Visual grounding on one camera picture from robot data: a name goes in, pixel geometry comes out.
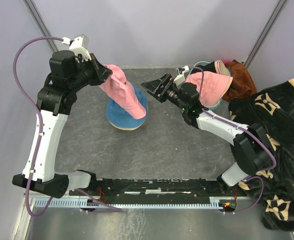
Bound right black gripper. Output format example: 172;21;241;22
140;73;188;112

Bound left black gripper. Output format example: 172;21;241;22
69;52;113;92

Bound pink bucket hat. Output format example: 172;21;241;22
99;64;147;120
186;71;233;107

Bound blue bucket hat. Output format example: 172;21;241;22
106;84;148;128

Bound beige bucket hat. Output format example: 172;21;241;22
110;122;142;131

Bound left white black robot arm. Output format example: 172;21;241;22
12;49;112;199

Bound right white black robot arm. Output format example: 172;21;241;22
141;73;277;196

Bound beige pink stacked hats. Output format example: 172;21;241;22
214;60;232;77

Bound teal plastic basket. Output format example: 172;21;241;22
193;60;222;110

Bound brown cloth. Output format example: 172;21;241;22
223;60;257;102

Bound black floral blanket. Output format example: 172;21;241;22
228;78;294;232

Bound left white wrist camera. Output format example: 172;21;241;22
62;34;92;62

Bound left aluminium corner post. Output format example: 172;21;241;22
21;0;70;73

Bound aluminium corner post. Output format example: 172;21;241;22
21;0;70;73
243;0;288;69

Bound right aluminium corner post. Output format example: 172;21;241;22
243;0;288;69

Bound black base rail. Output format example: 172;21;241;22
69;178;240;204

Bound light blue cable duct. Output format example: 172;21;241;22
34;196;235;210

